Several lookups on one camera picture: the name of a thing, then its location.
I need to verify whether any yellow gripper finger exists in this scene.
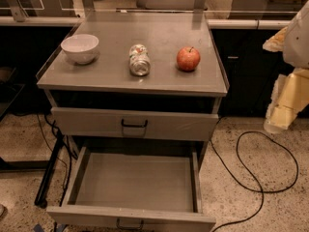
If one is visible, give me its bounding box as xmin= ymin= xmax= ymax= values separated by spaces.
xmin=264 ymin=68 xmax=309 ymax=133
xmin=263 ymin=27 xmax=288 ymax=52

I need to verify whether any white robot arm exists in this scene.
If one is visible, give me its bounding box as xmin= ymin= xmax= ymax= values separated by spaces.
xmin=263 ymin=2 xmax=309 ymax=133

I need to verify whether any closed upper grey drawer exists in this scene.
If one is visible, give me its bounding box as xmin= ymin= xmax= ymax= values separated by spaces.
xmin=51 ymin=107 xmax=218 ymax=141

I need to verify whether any grey drawer cabinet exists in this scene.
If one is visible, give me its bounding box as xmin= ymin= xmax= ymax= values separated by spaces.
xmin=36 ymin=11 xmax=230 ymax=232

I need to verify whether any open middle grey drawer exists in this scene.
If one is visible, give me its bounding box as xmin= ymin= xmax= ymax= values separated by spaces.
xmin=47 ymin=148 xmax=215 ymax=232

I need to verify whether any red apple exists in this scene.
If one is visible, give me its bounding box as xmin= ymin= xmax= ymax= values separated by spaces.
xmin=177 ymin=46 xmax=201 ymax=72

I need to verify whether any white ceramic bowl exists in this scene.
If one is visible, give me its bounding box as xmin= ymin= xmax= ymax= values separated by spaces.
xmin=61 ymin=34 xmax=99 ymax=65

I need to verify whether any black floor cable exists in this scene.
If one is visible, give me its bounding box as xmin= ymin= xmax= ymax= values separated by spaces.
xmin=209 ymin=130 xmax=300 ymax=232

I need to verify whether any black table leg frame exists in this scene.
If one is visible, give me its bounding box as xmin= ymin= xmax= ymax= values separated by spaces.
xmin=35 ymin=134 xmax=63 ymax=209

